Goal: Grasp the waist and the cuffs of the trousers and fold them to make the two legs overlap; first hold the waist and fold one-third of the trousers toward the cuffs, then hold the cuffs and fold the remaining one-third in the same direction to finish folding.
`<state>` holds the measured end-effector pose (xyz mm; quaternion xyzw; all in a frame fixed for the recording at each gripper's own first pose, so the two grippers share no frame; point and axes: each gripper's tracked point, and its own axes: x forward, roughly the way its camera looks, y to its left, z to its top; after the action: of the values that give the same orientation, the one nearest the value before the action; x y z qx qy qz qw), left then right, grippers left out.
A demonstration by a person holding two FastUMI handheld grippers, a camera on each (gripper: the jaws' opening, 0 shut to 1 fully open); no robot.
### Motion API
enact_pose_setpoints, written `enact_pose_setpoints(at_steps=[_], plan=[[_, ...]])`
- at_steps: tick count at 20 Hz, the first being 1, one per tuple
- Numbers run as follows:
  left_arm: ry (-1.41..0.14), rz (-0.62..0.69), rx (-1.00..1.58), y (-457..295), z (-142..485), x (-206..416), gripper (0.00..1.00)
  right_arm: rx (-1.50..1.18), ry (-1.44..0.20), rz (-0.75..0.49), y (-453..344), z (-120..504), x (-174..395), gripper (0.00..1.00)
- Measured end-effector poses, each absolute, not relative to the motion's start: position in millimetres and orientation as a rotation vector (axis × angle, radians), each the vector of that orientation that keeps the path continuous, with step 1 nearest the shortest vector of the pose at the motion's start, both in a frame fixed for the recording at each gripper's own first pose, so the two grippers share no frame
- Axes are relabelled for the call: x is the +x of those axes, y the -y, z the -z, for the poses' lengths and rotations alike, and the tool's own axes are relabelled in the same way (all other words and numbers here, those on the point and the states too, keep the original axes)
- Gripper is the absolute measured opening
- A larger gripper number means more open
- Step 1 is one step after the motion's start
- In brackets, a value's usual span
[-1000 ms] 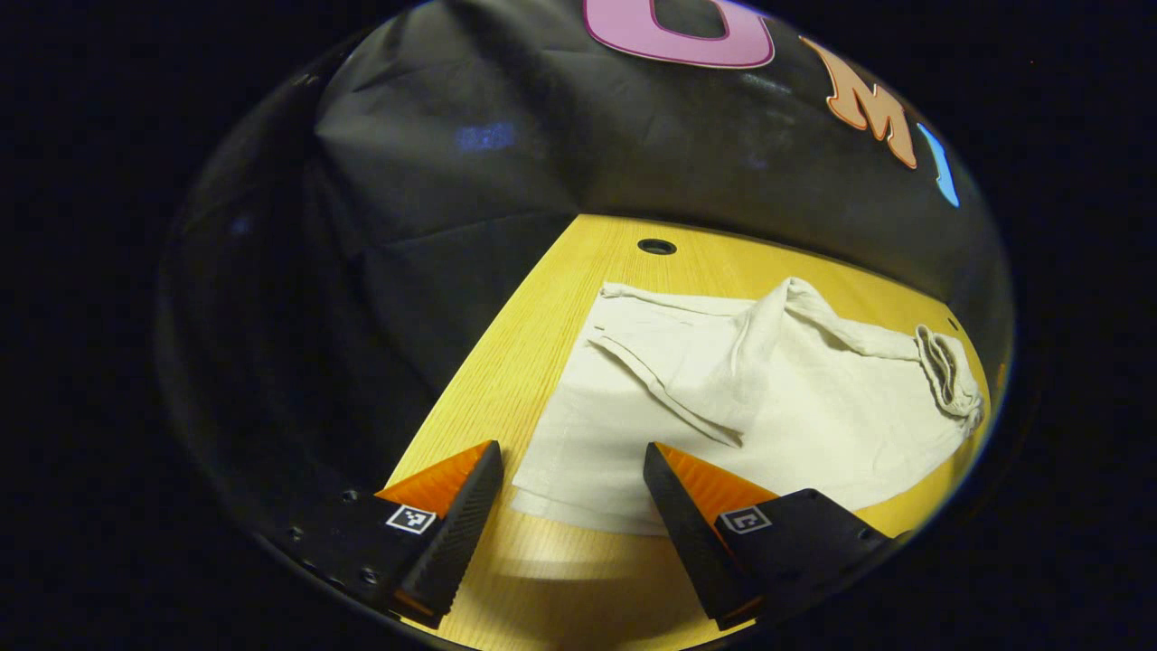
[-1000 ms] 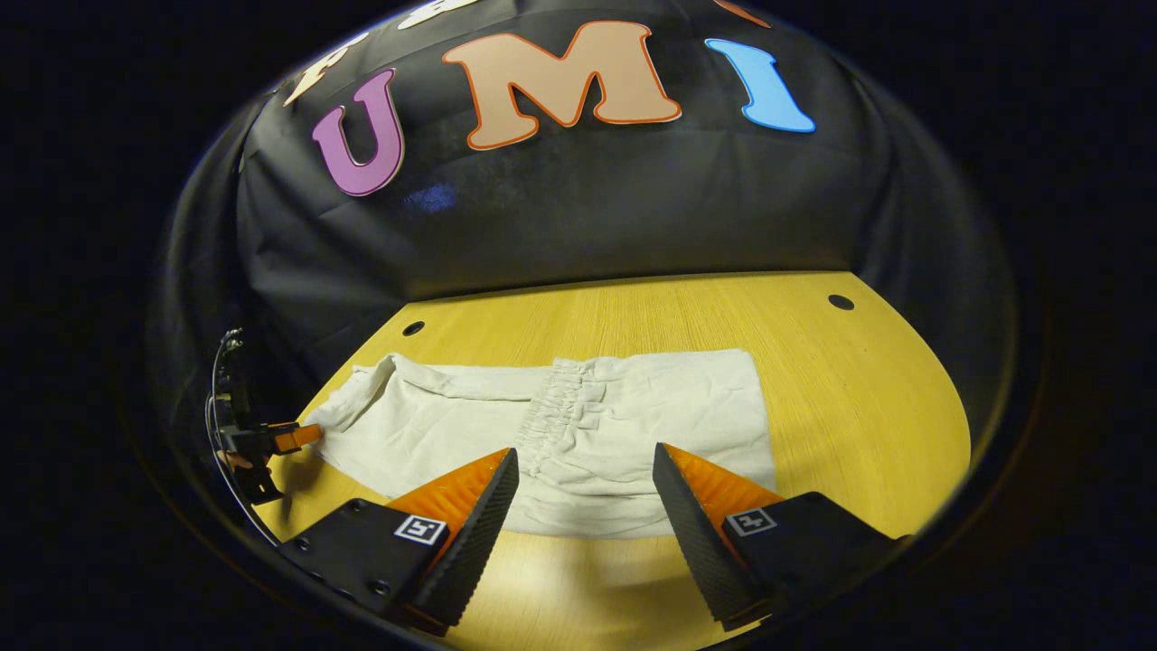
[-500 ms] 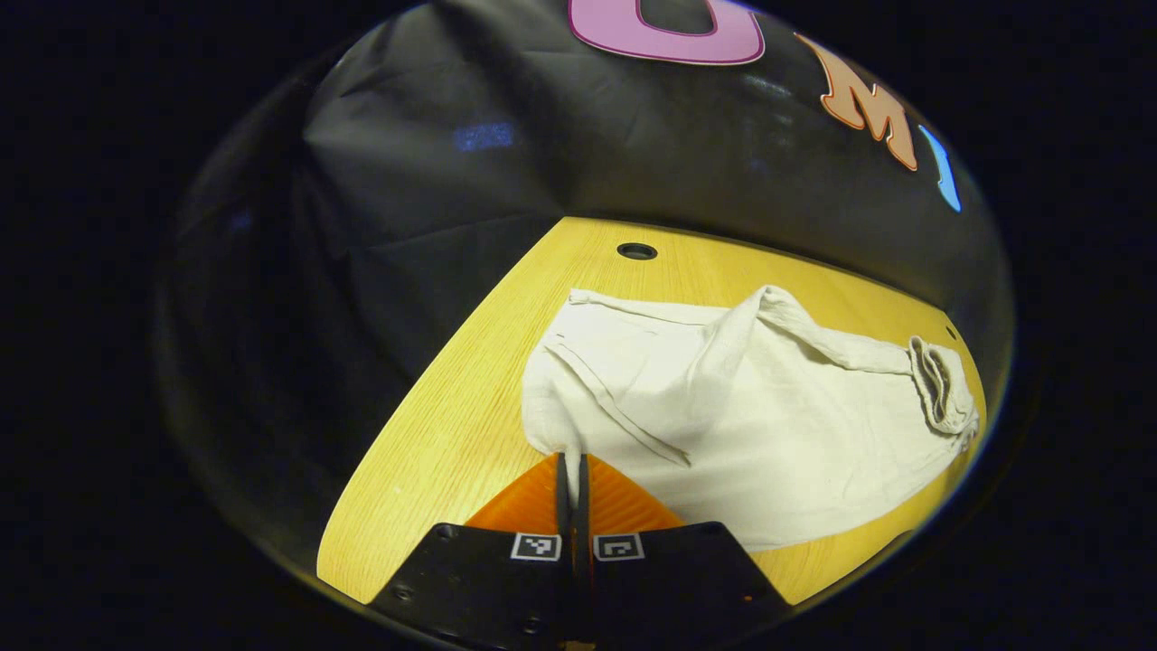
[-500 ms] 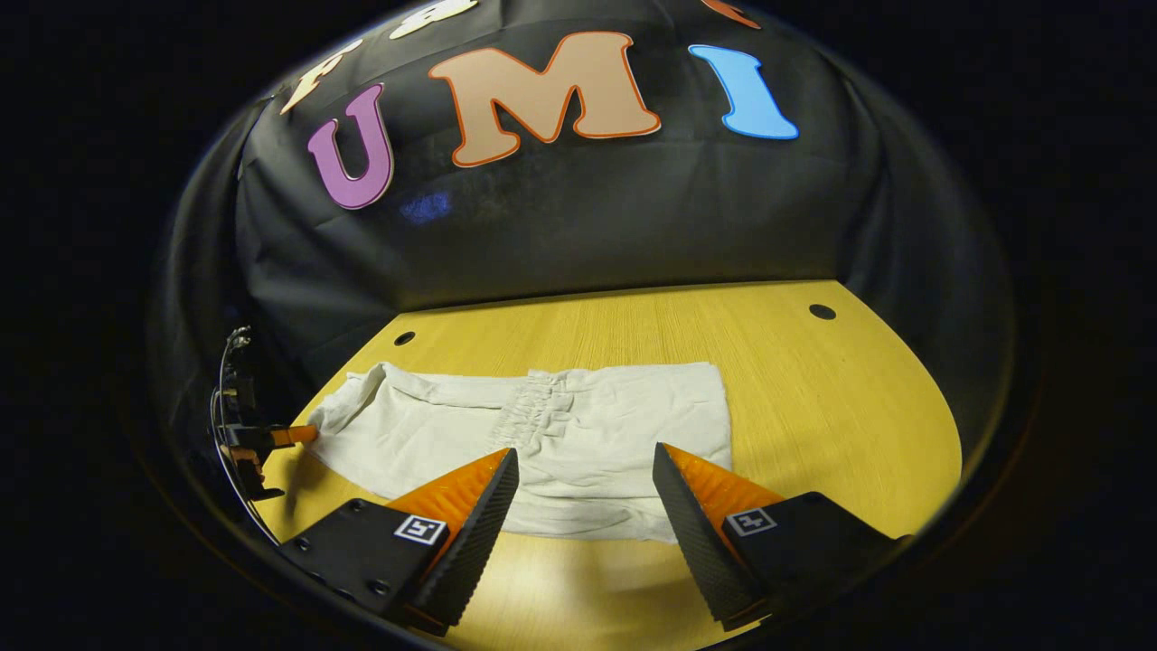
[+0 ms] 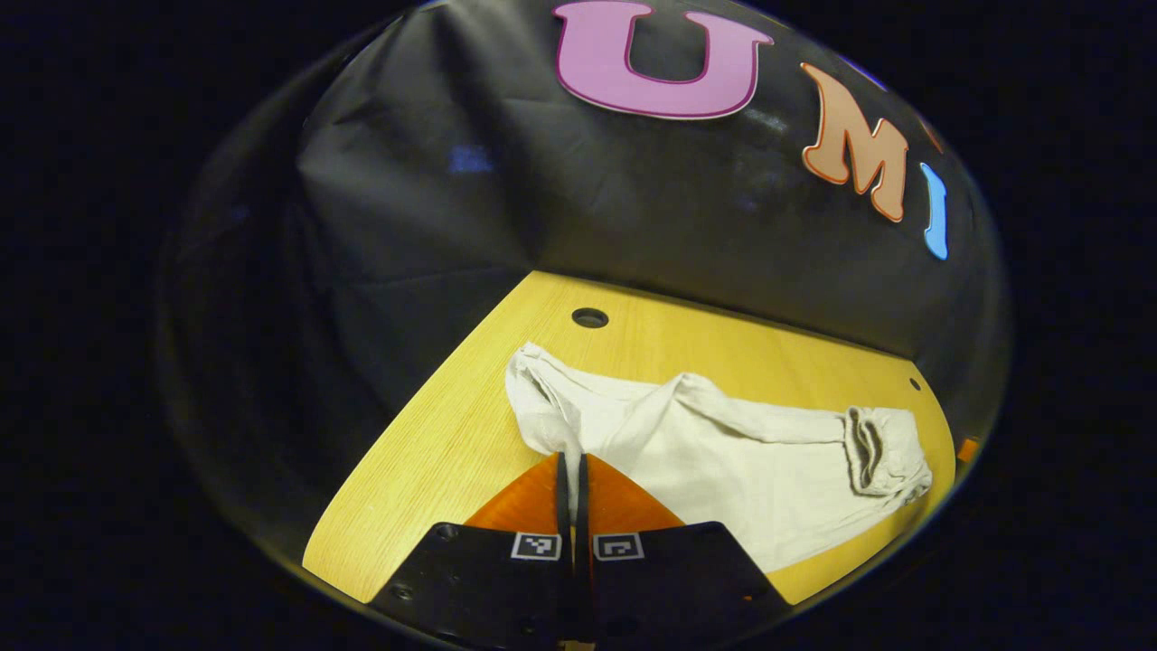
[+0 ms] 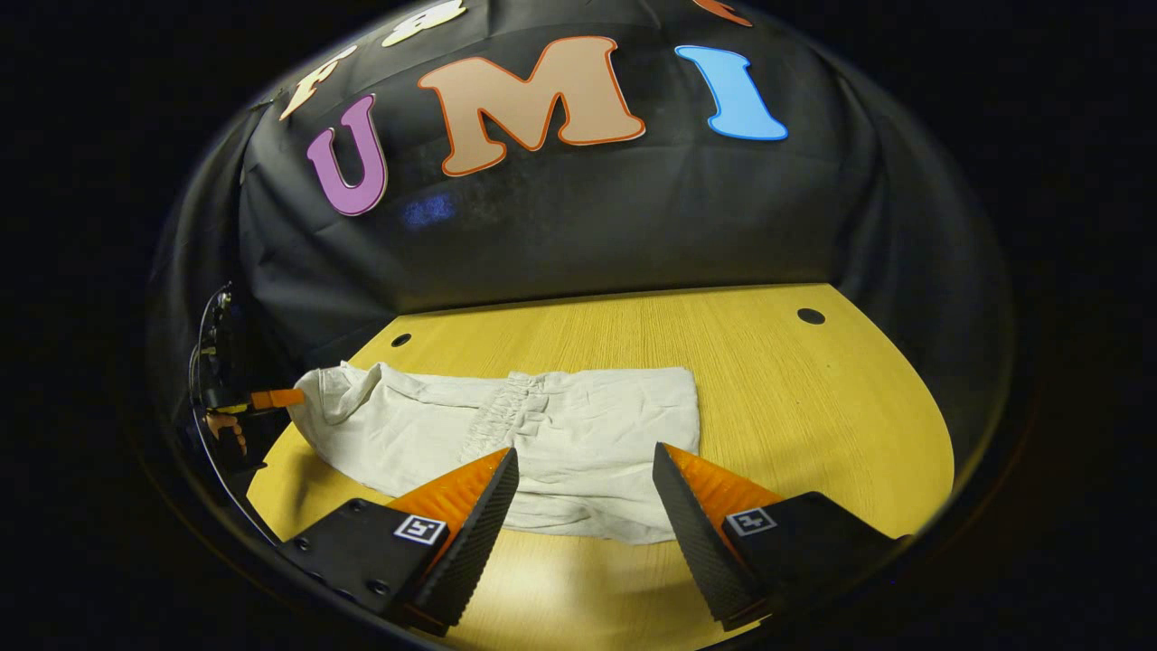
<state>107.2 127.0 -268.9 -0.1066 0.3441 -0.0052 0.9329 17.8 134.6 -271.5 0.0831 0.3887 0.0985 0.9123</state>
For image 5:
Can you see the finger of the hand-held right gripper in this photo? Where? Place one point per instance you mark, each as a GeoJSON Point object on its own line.
{"type": "Point", "coordinates": [968, 449]}

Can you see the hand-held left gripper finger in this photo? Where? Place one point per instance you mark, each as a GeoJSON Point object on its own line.
{"type": "Point", "coordinates": [564, 506]}
{"type": "Point", "coordinates": [583, 506]}

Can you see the white jeans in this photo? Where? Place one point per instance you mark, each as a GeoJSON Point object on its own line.
{"type": "Point", "coordinates": [768, 470]}

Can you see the black backdrop cloth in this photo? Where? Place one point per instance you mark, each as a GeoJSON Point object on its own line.
{"type": "Point", "coordinates": [542, 199]}

